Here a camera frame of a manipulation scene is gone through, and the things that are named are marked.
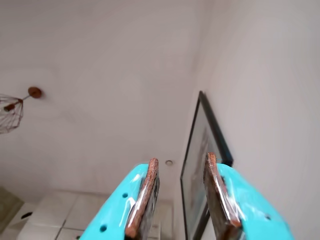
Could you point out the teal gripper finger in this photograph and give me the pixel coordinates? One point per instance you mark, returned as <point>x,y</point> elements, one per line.
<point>245,200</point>
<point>120,200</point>

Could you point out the round ceiling spot light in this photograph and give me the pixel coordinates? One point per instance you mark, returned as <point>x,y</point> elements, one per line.
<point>169,162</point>

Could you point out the black framed picture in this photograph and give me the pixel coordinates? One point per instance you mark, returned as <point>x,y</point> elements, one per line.
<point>215,130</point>

